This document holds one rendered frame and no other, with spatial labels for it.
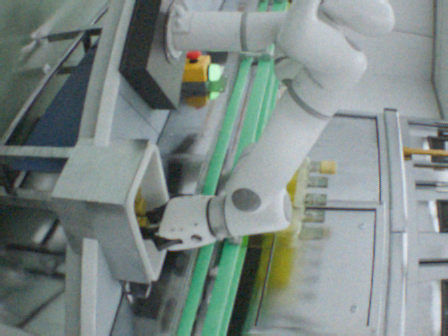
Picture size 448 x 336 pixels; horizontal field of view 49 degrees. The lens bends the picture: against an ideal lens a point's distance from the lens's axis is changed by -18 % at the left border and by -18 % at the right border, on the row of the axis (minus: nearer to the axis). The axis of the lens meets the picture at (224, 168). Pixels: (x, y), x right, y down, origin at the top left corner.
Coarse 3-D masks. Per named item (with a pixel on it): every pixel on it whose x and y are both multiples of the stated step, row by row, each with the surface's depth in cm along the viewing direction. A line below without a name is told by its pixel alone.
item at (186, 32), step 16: (176, 16) 114; (192, 16) 115; (208, 16) 115; (224, 16) 114; (240, 16) 113; (176, 32) 115; (192, 32) 115; (208, 32) 114; (224, 32) 113; (240, 32) 113; (176, 48) 118; (192, 48) 118; (208, 48) 117; (224, 48) 116; (240, 48) 116
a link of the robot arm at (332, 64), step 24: (312, 0) 79; (288, 24) 81; (312, 24) 79; (288, 48) 81; (312, 48) 79; (336, 48) 80; (312, 72) 84; (336, 72) 81; (360, 72) 82; (312, 96) 85; (336, 96) 84
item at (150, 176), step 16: (144, 160) 101; (160, 160) 109; (144, 176) 111; (160, 176) 110; (144, 192) 113; (160, 192) 113; (128, 208) 94; (160, 224) 118; (144, 240) 115; (144, 256) 101; (160, 256) 112
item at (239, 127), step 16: (272, 48) 167; (256, 64) 161; (240, 80) 154; (256, 80) 154; (240, 96) 148; (256, 96) 148; (240, 112) 144; (256, 112) 143; (224, 128) 139; (240, 128) 139; (256, 128) 139; (224, 144) 134; (240, 144) 134; (224, 160) 131; (208, 176) 127; (224, 176) 127; (208, 192) 123; (224, 192) 123
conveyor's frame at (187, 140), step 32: (256, 0) 194; (224, 64) 158; (192, 96) 147; (224, 96) 146; (192, 128) 137; (192, 160) 128; (192, 192) 121; (192, 256) 120; (160, 288) 114; (128, 320) 107; (160, 320) 107
